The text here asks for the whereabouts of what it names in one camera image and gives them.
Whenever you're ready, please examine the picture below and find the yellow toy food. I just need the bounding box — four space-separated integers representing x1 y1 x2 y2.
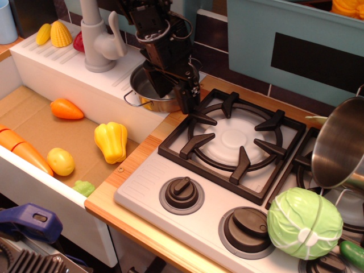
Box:
331 0 363 20

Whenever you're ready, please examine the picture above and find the black metal camera mount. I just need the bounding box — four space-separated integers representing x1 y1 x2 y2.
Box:
1 238 94 272

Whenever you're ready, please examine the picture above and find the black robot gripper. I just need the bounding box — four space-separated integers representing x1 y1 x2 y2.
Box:
136 32 200 114

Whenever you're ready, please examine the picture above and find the red toy pepper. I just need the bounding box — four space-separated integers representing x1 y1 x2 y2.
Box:
73 31 85 53

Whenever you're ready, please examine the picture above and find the right black stove knob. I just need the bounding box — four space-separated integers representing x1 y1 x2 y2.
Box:
304 254 349 273

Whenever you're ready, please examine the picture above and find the teal toy cabinet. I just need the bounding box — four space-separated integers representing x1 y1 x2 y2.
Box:
227 1 363 106

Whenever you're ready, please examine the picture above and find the black right burner grate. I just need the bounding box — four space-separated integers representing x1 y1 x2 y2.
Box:
265 128 363 247

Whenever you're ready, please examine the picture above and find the yellow toy potato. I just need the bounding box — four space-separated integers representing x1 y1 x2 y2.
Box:
47 148 75 176

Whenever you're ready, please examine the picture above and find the small orange toy carrot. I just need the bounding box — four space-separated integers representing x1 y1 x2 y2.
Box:
50 98 84 119

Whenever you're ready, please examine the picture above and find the light blue cup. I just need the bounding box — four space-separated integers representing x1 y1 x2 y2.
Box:
0 0 18 45

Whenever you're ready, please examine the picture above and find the light green toy broccoli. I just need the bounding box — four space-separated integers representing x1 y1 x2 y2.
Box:
72 180 96 197

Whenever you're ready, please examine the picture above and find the black burner grate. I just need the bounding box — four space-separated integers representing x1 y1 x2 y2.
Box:
265 128 363 247
158 89 306 205

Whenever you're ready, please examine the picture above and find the large orange toy carrot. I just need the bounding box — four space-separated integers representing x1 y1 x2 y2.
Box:
1 125 53 176

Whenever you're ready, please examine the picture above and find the large steel pot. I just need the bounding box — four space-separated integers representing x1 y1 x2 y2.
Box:
311 96 363 196

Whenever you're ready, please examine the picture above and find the small yellow toy corn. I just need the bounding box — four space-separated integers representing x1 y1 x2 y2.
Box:
36 23 52 46

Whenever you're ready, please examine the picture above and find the grey toy faucet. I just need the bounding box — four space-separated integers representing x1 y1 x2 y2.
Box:
80 1 127 73

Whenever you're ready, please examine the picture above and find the black stove knob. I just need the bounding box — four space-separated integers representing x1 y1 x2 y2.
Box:
304 254 349 273
164 176 200 209
220 207 271 254

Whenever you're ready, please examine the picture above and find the blue clamp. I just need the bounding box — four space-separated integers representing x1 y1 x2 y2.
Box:
1 203 63 244

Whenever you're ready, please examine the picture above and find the green toy cabbage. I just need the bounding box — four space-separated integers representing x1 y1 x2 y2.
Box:
267 187 344 260

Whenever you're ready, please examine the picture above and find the grey toy stove top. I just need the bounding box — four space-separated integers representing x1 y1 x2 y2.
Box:
113 113 364 273

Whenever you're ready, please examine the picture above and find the left black stove knob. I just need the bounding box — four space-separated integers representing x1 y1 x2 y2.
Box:
164 176 200 209

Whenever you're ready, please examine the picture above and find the black left burner grate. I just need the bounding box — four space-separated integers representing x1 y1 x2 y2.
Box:
158 89 306 205

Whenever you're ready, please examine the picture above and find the yellow toy bell pepper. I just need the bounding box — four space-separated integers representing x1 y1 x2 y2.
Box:
94 122 127 164

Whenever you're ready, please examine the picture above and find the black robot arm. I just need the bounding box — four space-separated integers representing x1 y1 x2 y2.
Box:
118 1 200 114

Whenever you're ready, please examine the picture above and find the middle black stove knob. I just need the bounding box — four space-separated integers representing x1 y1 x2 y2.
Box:
220 207 271 254

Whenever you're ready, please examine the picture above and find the white toy sink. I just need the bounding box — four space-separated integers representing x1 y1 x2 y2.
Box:
1 36 166 267

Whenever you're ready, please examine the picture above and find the small steel pot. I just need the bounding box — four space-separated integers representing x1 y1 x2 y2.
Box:
123 65 181 113

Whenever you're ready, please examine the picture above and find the yellow toy corn cob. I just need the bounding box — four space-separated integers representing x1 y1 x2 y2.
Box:
50 21 73 48

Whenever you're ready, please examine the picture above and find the green toy cucumber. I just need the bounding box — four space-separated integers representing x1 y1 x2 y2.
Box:
339 241 363 270

